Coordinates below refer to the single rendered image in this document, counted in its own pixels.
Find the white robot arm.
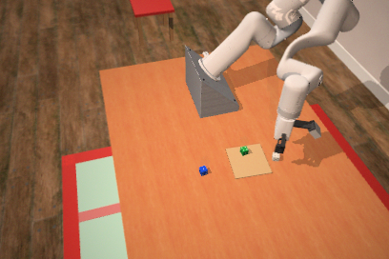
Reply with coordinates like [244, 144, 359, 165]
[198, 0, 359, 139]

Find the white die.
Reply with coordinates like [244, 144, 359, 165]
[272, 152, 280, 162]

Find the blue die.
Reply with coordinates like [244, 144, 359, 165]
[199, 166, 208, 176]

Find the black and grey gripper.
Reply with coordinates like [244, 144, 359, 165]
[275, 113, 297, 154]

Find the green die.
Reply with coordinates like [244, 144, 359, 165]
[240, 146, 249, 156]

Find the tan mat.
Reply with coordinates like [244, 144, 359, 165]
[226, 144, 272, 179]

